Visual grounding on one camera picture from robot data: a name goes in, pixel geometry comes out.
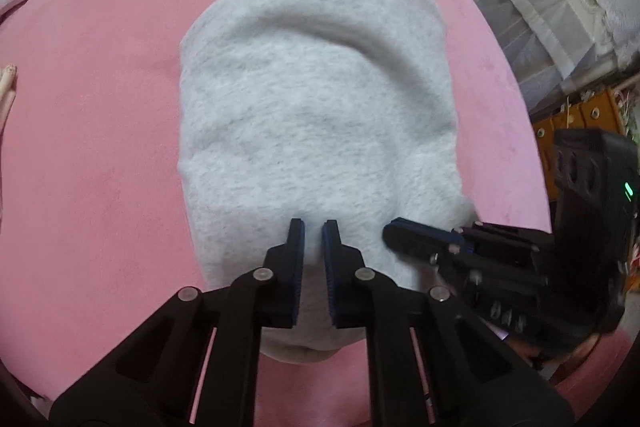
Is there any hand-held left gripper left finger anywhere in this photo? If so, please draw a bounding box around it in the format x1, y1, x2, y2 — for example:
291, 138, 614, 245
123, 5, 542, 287
49, 218, 306, 427

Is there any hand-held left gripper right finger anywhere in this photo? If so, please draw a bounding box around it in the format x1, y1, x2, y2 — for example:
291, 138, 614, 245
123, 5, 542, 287
322, 219, 576, 427

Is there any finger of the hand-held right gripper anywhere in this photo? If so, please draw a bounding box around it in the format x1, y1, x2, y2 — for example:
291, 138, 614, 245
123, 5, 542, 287
452, 221, 553, 275
382, 217, 551, 308

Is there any light grey zip hoodie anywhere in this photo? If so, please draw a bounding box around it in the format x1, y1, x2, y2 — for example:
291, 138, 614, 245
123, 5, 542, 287
177, 0, 476, 365

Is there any wooden drawer cabinet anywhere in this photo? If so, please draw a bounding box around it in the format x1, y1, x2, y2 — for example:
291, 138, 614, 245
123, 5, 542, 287
532, 87, 640, 208

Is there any cream folded garment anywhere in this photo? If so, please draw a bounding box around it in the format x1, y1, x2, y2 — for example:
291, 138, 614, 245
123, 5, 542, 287
0, 64, 20, 132

